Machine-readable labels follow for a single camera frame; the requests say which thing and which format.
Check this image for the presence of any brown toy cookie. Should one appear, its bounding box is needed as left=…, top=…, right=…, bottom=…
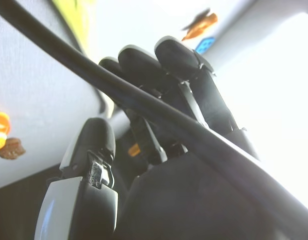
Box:
left=0, top=137, right=26, bottom=160

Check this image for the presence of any blue square four-hole block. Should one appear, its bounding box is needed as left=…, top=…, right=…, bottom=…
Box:
left=195, top=36, right=217, bottom=55

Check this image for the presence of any thick black cable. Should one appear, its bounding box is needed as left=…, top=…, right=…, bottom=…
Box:
left=0, top=0, right=308, bottom=221

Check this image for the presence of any orange toy croissant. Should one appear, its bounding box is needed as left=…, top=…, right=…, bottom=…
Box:
left=181, top=8, right=218, bottom=42

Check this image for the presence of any orange toy cake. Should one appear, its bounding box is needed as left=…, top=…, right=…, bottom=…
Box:
left=0, top=111, right=11, bottom=154

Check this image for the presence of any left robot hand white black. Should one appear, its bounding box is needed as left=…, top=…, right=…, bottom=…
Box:
left=33, top=36, right=304, bottom=240

